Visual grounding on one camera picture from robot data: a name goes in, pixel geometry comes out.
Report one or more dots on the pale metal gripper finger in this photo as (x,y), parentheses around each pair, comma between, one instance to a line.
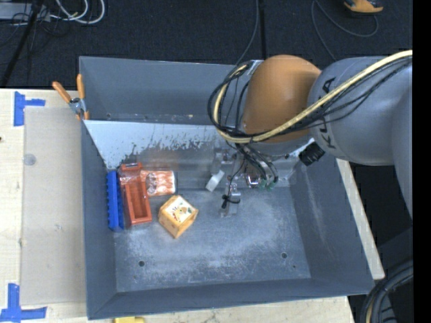
(232,205)
(214,181)

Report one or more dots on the yellow printed box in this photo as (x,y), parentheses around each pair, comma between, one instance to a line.
(177,215)

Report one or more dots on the orange and white packet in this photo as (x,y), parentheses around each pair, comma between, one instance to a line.
(163,182)

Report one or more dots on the grey metal bin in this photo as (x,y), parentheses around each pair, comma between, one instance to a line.
(215,254)

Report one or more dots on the orange-red open box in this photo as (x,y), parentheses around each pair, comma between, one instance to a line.
(136,210)

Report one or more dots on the blue studded toy brick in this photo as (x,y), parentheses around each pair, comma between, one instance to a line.
(114,204)

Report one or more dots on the pale flat board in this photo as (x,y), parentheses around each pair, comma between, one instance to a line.
(50,214)

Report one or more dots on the black cylinder on white bracket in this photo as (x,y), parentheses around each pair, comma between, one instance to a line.
(311,154)

